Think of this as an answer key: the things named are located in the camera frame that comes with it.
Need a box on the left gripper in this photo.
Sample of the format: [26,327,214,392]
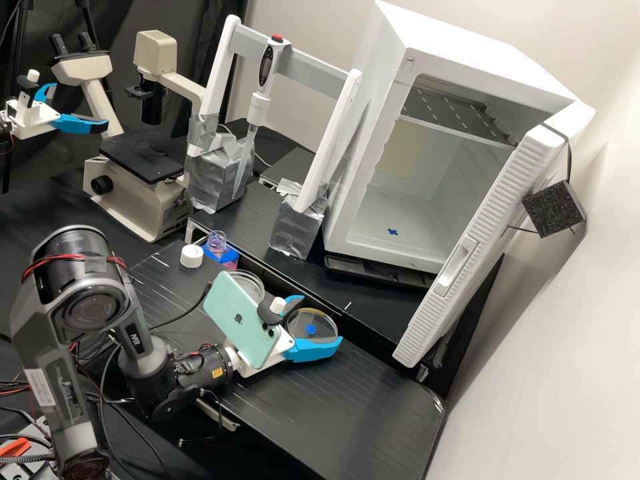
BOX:
[5,82,111,139]

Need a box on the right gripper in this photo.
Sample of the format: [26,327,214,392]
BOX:
[223,295,345,380]

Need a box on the petri dish lid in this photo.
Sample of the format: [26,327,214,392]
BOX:
[287,307,340,347]

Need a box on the petri dish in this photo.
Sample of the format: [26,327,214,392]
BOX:
[227,269,265,305]

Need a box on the black platform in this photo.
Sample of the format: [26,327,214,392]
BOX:
[259,145,321,195]
[189,179,437,352]
[123,238,447,480]

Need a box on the cream microscope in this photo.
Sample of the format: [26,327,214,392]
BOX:
[49,29,207,245]

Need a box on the white cap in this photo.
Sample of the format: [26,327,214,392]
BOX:
[179,243,205,269]

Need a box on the white pipette stand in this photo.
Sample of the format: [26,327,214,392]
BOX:
[183,13,364,261]

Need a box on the incubator door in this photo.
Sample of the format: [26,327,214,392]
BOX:
[391,121,589,369]

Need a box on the pipette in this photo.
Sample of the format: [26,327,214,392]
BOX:
[231,33,292,199]

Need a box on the white incubator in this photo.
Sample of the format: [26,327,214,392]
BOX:
[321,0,597,277]

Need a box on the right wrist camera phone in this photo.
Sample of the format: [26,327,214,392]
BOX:
[201,271,297,369]

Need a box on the black cable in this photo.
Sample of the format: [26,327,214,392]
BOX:
[148,281,214,331]

